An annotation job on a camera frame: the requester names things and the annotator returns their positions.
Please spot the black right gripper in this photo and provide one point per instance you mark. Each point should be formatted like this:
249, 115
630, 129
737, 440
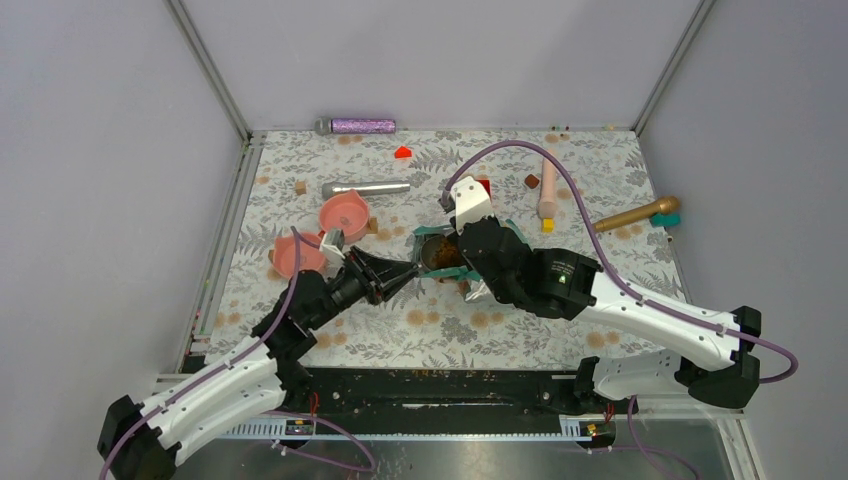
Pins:
460, 226

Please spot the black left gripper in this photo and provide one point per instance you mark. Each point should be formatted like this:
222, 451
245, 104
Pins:
378, 276

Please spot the green pet food bag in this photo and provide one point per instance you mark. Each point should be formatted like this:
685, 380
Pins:
493, 251

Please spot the silver metal scoop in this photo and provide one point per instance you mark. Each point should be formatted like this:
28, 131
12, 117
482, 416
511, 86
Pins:
417, 253

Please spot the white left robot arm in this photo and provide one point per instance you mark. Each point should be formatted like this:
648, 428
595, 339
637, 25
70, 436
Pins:
151, 438

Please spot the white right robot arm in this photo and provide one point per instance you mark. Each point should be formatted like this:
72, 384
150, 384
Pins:
705, 354

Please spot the brown pet food kibble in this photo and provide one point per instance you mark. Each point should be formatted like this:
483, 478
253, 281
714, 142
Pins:
439, 253

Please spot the pink double pet bowl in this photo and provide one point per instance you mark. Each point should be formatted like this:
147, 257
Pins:
344, 219

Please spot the pink toy microphone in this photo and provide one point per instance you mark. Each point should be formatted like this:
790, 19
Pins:
547, 206

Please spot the red toy block tray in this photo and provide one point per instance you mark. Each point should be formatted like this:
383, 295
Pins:
486, 186

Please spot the brown cube block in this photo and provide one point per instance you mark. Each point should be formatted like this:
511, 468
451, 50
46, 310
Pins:
531, 181

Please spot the silver toy microphone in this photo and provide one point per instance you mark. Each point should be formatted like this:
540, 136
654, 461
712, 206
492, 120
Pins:
331, 189

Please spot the floral patterned table mat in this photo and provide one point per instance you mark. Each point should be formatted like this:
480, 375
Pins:
428, 323

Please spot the red house-shaped block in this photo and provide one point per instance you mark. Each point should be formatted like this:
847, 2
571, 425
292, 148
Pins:
403, 153

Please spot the teal block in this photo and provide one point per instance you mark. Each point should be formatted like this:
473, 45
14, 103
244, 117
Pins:
669, 220

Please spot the purple glitter toy microphone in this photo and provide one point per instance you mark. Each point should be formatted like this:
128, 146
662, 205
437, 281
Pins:
353, 126

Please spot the gold toy microphone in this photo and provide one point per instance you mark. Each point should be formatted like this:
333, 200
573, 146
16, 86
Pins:
664, 205

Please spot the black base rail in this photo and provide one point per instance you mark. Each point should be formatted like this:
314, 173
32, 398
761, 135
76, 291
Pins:
445, 402

